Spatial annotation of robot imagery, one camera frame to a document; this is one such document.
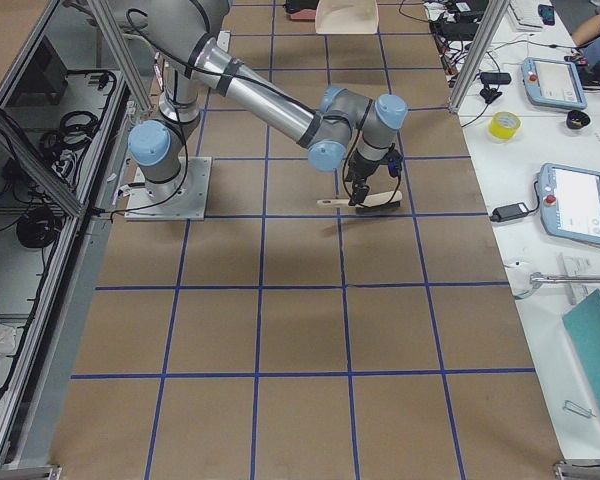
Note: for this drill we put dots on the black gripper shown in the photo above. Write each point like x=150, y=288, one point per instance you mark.
x=363, y=170

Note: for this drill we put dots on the white hand brush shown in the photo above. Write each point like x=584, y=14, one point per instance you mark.
x=373, y=202

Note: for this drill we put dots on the white plastic dustpan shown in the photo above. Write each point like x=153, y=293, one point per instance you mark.
x=347, y=17

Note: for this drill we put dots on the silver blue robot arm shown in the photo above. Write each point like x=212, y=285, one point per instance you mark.
x=348, y=129

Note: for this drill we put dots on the pink trash bin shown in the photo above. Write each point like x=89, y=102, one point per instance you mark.
x=305, y=15

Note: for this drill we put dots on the black power adapter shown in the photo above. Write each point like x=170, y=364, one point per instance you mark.
x=509, y=212

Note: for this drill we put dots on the yellow tape roll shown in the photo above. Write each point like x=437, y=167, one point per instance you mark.
x=504, y=125

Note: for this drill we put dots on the lower blue teach pendant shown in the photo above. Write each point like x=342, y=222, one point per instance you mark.
x=569, y=202

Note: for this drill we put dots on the blue teach pendant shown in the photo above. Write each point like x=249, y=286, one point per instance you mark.
x=553, y=83
x=569, y=202

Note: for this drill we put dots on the upper blue teach pendant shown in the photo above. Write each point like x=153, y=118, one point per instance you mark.
x=553, y=83

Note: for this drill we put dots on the white keyboard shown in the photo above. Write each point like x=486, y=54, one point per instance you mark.
x=524, y=15

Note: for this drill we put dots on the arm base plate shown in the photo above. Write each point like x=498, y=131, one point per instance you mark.
x=183, y=198

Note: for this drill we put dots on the aluminium frame post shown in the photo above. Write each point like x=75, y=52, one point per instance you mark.
x=489, y=25

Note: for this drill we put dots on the aluminium frame cabinet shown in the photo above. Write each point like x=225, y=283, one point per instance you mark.
x=64, y=116

